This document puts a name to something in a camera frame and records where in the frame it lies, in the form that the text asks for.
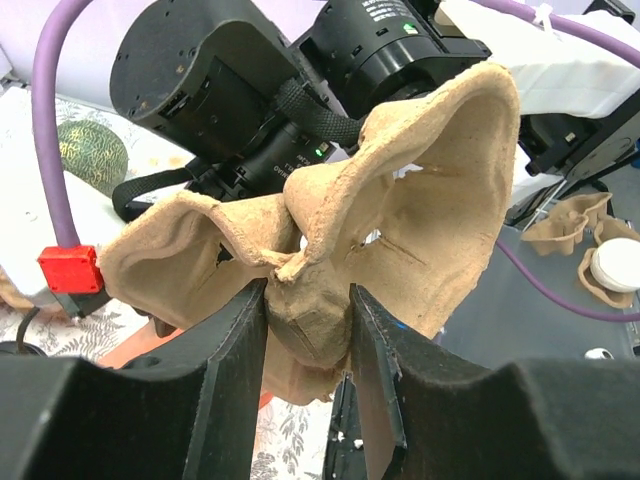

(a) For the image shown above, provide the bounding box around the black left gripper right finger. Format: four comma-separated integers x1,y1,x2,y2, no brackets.
349,285,639,479

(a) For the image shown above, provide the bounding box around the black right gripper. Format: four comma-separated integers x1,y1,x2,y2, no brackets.
110,1,490,221

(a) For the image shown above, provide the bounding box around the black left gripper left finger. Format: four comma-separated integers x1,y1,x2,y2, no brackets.
1,280,267,479

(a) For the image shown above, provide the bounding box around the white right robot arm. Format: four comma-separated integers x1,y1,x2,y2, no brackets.
110,1,639,221

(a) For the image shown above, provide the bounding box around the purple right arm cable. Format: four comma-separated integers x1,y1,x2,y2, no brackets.
30,0,640,324

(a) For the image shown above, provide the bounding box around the green netted melon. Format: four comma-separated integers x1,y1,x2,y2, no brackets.
58,120,129,197

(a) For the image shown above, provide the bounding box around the orange paper bag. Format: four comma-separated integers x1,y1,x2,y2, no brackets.
96,318,208,369

